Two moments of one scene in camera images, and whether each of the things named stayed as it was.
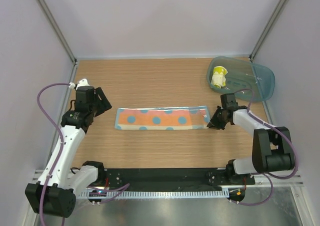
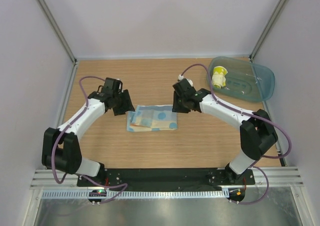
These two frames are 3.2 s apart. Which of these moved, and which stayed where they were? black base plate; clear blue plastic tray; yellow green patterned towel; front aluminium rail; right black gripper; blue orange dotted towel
Moved: blue orange dotted towel; right black gripper
Stayed: black base plate; front aluminium rail; clear blue plastic tray; yellow green patterned towel
